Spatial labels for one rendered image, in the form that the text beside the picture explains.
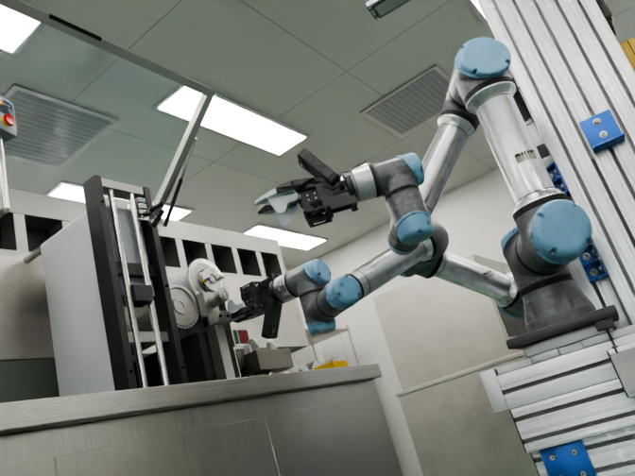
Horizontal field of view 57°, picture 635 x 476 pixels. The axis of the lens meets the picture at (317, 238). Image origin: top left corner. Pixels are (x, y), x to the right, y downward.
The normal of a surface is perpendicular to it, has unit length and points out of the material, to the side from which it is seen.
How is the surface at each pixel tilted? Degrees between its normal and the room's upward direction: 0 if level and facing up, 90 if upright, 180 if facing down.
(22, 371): 90
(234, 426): 90
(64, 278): 90
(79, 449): 90
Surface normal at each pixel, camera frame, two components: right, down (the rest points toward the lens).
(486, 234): -0.57, -0.12
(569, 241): -0.01, -0.21
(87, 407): 0.77, -0.41
